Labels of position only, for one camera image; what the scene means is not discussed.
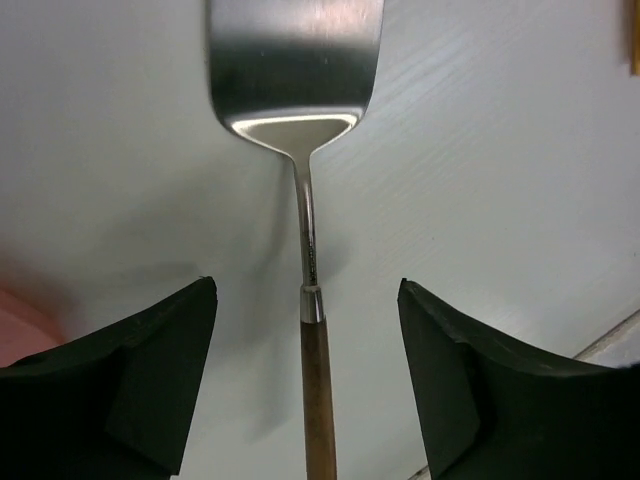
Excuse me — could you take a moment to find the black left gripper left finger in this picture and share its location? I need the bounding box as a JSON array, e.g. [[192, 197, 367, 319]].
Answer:
[[1, 277, 218, 479]]

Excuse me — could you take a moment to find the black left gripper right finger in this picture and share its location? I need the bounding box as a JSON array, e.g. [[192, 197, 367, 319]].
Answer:
[[398, 280, 639, 479]]

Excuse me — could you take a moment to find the metal cake server wooden handle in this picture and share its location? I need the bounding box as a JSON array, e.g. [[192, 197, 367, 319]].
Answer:
[[206, 0, 384, 479]]

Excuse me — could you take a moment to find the pink cutting board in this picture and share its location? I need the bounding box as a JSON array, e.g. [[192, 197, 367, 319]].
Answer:
[[1, 254, 71, 367]]

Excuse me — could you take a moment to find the orange placemat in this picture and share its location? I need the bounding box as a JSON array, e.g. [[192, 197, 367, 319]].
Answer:
[[620, 0, 639, 77]]

